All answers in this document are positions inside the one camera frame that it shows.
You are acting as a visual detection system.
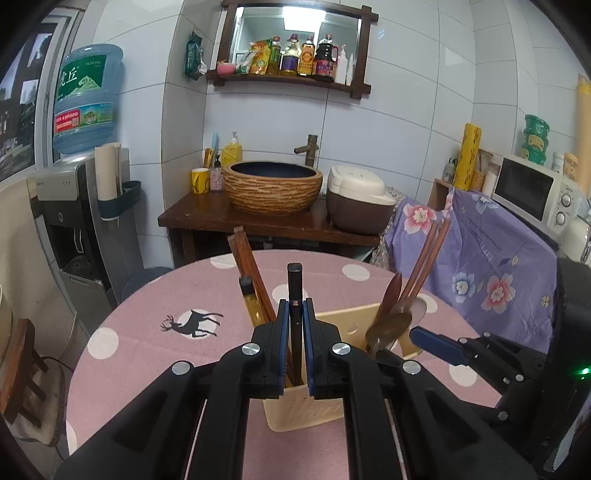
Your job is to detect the black chopstick yellow band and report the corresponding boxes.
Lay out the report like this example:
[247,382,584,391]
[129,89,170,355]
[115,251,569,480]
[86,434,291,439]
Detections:
[239,275,266,327]

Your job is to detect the translucent plastic spoon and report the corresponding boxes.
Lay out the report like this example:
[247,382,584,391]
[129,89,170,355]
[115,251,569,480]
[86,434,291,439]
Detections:
[391,297,427,330]

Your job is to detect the brown wooden chopstick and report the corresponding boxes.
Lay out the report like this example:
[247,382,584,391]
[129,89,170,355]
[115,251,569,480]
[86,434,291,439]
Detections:
[409,218,451,297]
[227,226,279,324]
[225,230,274,324]
[400,221,441,300]

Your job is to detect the wooden handled steel spoon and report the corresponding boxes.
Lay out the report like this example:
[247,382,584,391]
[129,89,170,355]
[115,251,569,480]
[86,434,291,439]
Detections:
[366,272,403,352]

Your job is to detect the pink polka dot tablecloth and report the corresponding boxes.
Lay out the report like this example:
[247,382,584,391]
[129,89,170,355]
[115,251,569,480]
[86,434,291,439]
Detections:
[65,249,502,480]

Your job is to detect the cream perforated utensil holder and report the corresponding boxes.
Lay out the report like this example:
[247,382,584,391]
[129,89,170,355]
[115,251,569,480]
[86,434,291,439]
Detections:
[260,302,424,433]

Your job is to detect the purple floral cloth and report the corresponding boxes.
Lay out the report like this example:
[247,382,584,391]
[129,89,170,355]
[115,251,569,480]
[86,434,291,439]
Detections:
[370,189,558,352]

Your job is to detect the white brown rice cooker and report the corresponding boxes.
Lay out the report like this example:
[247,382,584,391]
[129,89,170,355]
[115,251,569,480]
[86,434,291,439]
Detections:
[325,165,396,235]

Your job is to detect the woven basin sink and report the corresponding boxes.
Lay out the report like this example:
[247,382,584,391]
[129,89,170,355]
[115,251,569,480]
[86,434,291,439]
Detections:
[222,161,322,216]

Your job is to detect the dark wooden counter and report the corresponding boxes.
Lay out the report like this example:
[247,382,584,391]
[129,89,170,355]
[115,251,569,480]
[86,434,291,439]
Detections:
[158,192,380,267]

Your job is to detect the white electric kettle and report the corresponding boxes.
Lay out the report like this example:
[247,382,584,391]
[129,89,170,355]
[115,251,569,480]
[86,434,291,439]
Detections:
[560,217,591,265]

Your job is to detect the bamboo faucet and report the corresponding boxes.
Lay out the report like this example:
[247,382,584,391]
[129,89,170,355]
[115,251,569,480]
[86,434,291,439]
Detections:
[294,134,318,168]

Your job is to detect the yellow mug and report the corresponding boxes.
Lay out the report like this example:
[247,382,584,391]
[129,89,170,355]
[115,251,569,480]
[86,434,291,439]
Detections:
[190,168,211,195]

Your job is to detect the yellow soap bottle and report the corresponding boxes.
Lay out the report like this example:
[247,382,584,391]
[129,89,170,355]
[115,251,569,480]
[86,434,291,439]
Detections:
[221,132,242,167]

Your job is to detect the white microwave oven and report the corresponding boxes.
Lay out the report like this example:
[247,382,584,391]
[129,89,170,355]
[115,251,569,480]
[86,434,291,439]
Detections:
[492,155,583,243]

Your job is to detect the water dispenser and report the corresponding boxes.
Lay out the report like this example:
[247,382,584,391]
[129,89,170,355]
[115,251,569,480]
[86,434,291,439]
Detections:
[35,149,143,334]

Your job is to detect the yellow roll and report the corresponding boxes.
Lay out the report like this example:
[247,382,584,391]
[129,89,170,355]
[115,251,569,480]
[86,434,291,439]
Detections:
[454,123,482,191]

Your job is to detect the green stacked cups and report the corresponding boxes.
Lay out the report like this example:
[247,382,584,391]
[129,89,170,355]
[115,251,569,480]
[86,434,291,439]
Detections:
[521,114,550,165]

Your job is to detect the orange oil bottle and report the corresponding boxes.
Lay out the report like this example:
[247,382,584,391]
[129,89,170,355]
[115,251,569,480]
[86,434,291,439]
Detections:
[297,35,315,77]

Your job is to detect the dark soy sauce bottle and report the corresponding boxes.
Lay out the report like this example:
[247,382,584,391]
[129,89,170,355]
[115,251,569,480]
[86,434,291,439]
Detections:
[314,33,339,82]

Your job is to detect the green hanging packet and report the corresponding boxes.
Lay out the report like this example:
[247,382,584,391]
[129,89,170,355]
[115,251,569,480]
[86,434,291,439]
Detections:
[184,32,207,81]

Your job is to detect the wooden framed mirror shelf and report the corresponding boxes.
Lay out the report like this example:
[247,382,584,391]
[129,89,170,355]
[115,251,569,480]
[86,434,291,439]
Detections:
[206,1,379,99]

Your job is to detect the wooden stool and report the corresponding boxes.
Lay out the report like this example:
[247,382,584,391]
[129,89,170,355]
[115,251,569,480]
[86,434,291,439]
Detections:
[1,318,48,428]

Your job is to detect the blue water jug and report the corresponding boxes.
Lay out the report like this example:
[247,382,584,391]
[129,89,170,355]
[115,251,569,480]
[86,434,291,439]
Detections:
[53,43,123,156]

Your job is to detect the tall beige roll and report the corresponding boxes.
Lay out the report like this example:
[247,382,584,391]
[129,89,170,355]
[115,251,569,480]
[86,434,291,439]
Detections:
[575,74,591,197]

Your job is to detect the window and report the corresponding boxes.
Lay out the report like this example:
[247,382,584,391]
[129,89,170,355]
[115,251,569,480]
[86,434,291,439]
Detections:
[1,15,72,182]

